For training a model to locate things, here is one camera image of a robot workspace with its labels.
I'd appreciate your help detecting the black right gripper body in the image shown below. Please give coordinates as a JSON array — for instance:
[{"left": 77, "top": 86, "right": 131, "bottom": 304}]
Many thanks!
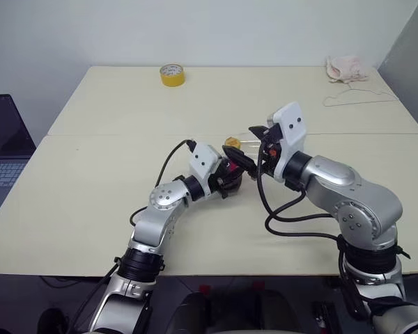
[{"left": 257, "top": 122, "right": 284, "bottom": 179}]

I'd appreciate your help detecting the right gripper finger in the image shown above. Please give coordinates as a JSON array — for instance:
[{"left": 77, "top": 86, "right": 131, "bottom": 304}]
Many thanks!
[
  {"left": 248, "top": 125, "right": 272, "bottom": 141},
  {"left": 222, "top": 145, "right": 257, "bottom": 180}
]

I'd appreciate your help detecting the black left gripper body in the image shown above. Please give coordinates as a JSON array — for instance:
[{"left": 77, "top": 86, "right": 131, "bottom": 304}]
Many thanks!
[{"left": 208, "top": 157, "right": 233, "bottom": 200}]

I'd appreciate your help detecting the clear wine glass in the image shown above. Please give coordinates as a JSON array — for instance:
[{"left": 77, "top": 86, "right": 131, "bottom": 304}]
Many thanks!
[{"left": 239, "top": 131, "right": 265, "bottom": 152}]

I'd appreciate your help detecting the yellow tape roll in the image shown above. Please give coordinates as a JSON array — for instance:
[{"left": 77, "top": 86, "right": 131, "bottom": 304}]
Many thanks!
[{"left": 159, "top": 63, "right": 186, "bottom": 88}]

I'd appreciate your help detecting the crumpled pink white cloth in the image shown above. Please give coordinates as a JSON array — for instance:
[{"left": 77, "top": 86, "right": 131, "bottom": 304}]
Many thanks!
[{"left": 325, "top": 55, "right": 371, "bottom": 84}]

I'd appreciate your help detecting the dark rounded shape red top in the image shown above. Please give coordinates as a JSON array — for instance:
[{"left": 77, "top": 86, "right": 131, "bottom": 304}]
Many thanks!
[
  {"left": 176, "top": 283, "right": 213, "bottom": 334},
  {"left": 252, "top": 278, "right": 295, "bottom": 334}
]

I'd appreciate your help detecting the dark laptop computer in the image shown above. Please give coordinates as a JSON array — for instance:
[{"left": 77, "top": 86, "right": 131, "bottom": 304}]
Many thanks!
[{"left": 0, "top": 93, "right": 38, "bottom": 221}]

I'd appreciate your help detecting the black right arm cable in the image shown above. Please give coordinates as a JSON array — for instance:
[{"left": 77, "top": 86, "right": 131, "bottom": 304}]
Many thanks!
[{"left": 256, "top": 149, "right": 370, "bottom": 323}]

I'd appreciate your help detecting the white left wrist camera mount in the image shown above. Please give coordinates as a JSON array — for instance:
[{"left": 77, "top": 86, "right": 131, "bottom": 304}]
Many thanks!
[{"left": 189, "top": 141, "right": 222, "bottom": 202}]

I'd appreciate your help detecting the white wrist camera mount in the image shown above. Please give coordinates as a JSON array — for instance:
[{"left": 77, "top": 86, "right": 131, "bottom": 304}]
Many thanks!
[
  {"left": 189, "top": 141, "right": 222, "bottom": 202},
  {"left": 266, "top": 101, "right": 308, "bottom": 184}
]

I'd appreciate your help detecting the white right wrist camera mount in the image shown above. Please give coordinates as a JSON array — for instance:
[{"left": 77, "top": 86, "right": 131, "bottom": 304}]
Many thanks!
[{"left": 266, "top": 101, "right": 308, "bottom": 184}]

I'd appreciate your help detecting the thin wire clothes hanger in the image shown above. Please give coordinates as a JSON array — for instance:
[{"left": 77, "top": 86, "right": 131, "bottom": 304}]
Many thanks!
[{"left": 322, "top": 86, "right": 400, "bottom": 108}]

